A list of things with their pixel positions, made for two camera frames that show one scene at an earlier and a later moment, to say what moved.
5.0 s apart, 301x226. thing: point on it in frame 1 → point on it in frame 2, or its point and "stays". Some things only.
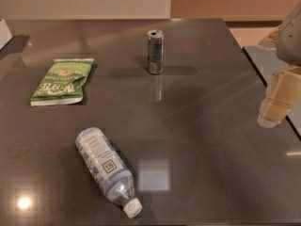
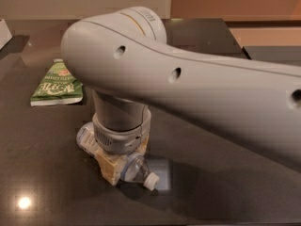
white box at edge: x=5 y=34 stays
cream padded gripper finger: x=272 y=113 → x=144 y=143
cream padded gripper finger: x=285 y=87 → x=111 y=166
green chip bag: x=63 y=82 stays
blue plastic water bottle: x=109 y=169 → x=134 y=169
